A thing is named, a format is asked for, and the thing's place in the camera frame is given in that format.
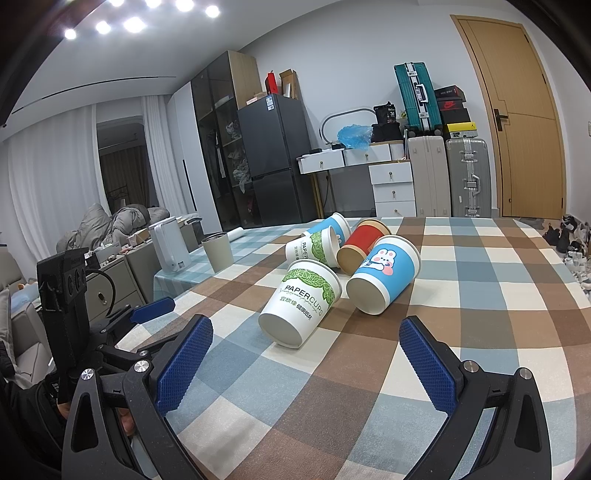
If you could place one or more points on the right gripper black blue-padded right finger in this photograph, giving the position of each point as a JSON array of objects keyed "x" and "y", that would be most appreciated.
[{"x": 516, "y": 445}]

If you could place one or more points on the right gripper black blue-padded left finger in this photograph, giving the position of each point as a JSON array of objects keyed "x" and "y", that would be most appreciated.
[{"x": 95, "y": 443}]

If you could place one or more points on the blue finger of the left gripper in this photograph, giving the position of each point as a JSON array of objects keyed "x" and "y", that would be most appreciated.
[{"x": 153, "y": 310}]

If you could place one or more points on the white green-leaf paper cup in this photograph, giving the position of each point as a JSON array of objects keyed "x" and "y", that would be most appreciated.
[{"x": 306, "y": 293}]

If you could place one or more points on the beige cylindrical cup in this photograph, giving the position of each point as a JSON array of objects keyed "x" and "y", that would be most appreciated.
[{"x": 218, "y": 251}]

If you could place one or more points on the red brown paper cup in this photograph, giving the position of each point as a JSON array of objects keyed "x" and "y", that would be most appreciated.
[{"x": 357, "y": 248}]

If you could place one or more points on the far blue paper cup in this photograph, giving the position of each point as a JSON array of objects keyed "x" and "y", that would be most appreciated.
[{"x": 337, "y": 222}]

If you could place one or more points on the blue bunny paper cup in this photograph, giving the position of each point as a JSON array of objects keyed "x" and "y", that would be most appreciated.
[{"x": 391, "y": 266}]

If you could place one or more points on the person's hand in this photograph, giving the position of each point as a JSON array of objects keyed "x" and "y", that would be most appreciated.
[{"x": 124, "y": 416}]

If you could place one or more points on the grey side cabinet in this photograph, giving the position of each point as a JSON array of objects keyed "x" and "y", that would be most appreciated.
[{"x": 132, "y": 274}]

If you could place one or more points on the white electric kettle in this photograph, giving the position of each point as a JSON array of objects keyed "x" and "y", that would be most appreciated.
[{"x": 169, "y": 245}]

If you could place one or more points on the grey clothes pile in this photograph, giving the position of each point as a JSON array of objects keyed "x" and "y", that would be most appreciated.
[{"x": 97, "y": 228}]

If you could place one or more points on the white curtain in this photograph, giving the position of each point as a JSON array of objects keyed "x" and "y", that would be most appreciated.
[{"x": 50, "y": 176}]

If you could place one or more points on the checkered tablecloth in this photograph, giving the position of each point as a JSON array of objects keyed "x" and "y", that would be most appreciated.
[{"x": 347, "y": 404}]

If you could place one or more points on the black refrigerator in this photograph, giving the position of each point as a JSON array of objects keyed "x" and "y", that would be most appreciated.
[{"x": 275, "y": 135}]

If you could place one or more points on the dark glass cabinet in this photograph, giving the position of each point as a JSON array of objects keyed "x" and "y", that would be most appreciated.
[{"x": 219, "y": 92}]

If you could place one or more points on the blue plastic bag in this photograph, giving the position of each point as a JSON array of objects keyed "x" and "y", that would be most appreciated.
[{"x": 356, "y": 136}]

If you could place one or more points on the white drawer desk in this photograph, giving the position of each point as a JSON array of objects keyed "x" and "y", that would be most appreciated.
[{"x": 377, "y": 181}]

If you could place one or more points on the silver suitcase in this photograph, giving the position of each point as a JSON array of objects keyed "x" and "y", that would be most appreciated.
[{"x": 470, "y": 181}]

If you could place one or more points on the beige suitcase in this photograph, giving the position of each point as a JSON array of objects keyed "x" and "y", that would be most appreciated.
[{"x": 431, "y": 176}]

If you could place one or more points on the wooden door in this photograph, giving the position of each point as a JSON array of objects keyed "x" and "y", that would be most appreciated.
[{"x": 526, "y": 135}]

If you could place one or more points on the teal suitcase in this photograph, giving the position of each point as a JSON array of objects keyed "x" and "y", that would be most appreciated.
[{"x": 418, "y": 94}]

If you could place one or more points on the stacked shoe boxes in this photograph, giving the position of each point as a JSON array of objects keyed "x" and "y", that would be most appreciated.
[{"x": 454, "y": 114}]

